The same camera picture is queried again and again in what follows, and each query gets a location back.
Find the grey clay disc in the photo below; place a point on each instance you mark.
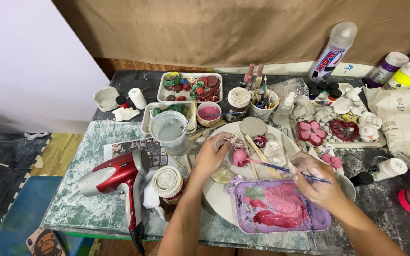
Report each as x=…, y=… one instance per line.
x=253, y=126

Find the checked tray of clay figures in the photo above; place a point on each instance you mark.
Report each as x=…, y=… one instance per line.
x=336, y=117

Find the dark red clay heart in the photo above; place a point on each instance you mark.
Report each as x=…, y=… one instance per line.
x=343, y=130

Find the flat wooden stick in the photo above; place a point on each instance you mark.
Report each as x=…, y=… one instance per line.
x=206, y=131

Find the purple paint palette tray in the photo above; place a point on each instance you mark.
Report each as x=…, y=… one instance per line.
x=262, y=209

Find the phone with monkey case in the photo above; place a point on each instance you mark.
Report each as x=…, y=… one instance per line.
x=45, y=243

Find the small clear spray bottle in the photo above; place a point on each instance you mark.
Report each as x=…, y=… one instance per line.
x=284, y=108

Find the person's left hand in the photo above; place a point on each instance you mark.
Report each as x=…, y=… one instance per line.
x=210, y=156

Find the white snowman figurine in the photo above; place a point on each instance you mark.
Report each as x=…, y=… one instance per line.
x=368, y=132

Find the bowl of pink paint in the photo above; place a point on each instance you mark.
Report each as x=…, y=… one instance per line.
x=208, y=113

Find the thin blue paintbrush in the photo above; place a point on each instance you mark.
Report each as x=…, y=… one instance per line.
x=310, y=222

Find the clear plastic bag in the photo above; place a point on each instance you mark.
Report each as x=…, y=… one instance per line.
x=290, y=87

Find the crumpled white tissue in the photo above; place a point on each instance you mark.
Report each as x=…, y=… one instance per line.
x=36, y=135

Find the yellow paint bottle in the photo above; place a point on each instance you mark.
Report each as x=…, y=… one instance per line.
x=404, y=75

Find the small red paint bottle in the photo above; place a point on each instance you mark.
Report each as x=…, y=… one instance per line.
x=121, y=102

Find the yellowish clay disc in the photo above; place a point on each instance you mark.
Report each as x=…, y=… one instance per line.
x=222, y=175

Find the purple paint bottle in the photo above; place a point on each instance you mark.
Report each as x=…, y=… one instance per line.
x=386, y=69

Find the pink clay figurine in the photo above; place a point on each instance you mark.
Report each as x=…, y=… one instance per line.
x=240, y=157

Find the pink clay pieces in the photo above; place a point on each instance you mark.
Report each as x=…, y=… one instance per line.
x=332, y=161

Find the white bowl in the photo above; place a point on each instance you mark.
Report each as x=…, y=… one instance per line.
x=347, y=186

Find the paintbrush in pink bowl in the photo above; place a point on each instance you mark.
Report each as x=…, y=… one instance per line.
x=224, y=114

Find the white tray of painted pieces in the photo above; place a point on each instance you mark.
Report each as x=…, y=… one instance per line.
x=190, y=87

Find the round white work board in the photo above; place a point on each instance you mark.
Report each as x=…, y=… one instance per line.
x=222, y=199

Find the clear plastic water cup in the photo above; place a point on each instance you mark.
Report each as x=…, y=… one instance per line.
x=169, y=131

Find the pink clay flower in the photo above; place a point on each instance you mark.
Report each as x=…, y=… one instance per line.
x=310, y=132

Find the printed photo sheet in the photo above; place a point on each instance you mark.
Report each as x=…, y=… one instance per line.
x=139, y=147

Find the small red paint pot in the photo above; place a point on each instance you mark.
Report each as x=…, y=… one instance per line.
x=260, y=141

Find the white cup of brushes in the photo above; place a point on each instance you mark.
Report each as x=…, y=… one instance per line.
x=262, y=106

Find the green cutting mat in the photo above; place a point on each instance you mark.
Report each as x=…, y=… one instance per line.
x=84, y=185

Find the person's right hand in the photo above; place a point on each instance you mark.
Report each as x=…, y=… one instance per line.
x=320, y=188

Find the wooden modelling stick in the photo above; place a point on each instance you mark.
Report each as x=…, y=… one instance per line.
x=262, y=156

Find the white clay dish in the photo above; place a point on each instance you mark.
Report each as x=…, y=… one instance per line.
x=106, y=98

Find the tall white spray can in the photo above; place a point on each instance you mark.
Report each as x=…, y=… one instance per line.
x=333, y=51

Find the white lidded brown jar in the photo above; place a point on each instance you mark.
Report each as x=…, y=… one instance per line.
x=238, y=103

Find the red and silver hair dryer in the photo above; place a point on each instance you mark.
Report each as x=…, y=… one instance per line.
x=116, y=176

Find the white clay lump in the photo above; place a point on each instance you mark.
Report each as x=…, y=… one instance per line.
x=125, y=113

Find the blue stool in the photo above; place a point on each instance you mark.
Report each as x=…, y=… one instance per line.
x=27, y=209

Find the white lidded red jar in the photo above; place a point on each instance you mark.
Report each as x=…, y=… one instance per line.
x=167, y=183

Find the person's right fingers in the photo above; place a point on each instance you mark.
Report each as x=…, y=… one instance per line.
x=303, y=165

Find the pink tube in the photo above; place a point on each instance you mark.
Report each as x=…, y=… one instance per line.
x=259, y=74
x=250, y=73

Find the white tray of green pieces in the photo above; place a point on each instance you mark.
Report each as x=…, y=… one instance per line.
x=169, y=110

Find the brown paper backdrop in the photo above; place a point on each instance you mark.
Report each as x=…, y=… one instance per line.
x=208, y=32

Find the small white bottle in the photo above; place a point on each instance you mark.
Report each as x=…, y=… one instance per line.
x=137, y=98

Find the white printed bag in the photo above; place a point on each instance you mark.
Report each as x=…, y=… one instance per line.
x=406, y=121

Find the white bottle with black cap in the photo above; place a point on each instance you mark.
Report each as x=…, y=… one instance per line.
x=383, y=171

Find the set of black capped paints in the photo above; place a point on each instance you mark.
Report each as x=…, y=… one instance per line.
x=323, y=91

